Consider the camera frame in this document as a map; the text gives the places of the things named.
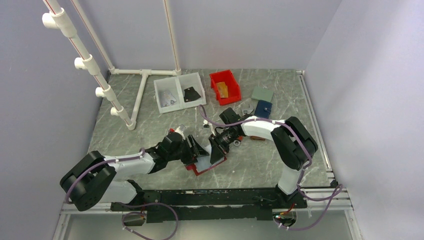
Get white divided tray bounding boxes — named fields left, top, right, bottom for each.
left=153, top=72, right=207, bottom=114

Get white pvc pipe frame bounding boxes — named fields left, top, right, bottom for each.
left=42, top=0, right=182, bottom=131

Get cards in white tray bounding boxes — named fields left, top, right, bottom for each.
left=159, top=90, right=177, bottom=108

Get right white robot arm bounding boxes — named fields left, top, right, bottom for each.
left=208, top=107, right=318, bottom=208

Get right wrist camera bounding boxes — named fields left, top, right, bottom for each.
left=202, top=119, right=215, bottom=133

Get brown card holder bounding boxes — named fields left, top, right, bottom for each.
left=250, top=136, right=266, bottom=141

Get red plastic bin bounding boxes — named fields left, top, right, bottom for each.
left=209, top=69, right=242, bottom=106

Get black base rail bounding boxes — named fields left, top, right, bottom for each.
left=110, top=181, right=308, bottom=223

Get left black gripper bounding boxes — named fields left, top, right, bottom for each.
left=167, top=134, right=209, bottom=166

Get blue card holder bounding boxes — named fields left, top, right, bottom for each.
left=253, top=100, right=273, bottom=119

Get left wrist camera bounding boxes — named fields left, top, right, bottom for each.
left=168, top=124, right=187, bottom=138

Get red card holder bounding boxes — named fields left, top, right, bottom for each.
left=185, top=155, right=227, bottom=176

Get orange card in bin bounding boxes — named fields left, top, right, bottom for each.
left=216, top=82, right=229, bottom=99

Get green card holder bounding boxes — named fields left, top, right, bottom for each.
left=251, top=86, right=274, bottom=102

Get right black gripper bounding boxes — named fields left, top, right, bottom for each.
left=208, top=128, right=240, bottom=165

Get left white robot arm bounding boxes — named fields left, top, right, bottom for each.
left=59, top=131, right=212, bottom=212

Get red handled adjustable wrench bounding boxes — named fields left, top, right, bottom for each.
left=233, top=103, right=255, bottom=147

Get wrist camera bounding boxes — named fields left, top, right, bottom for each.
left=168, top=124, right=187, bottom=138
left=202, top=119, right=215, bottom=133

